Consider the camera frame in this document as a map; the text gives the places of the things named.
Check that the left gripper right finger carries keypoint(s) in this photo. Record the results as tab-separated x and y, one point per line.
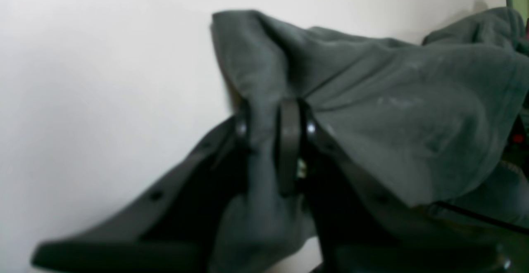
362	227

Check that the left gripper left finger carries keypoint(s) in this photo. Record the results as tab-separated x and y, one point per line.
172	226

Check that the dark grey t-shirt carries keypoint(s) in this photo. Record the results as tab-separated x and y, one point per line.
430	122

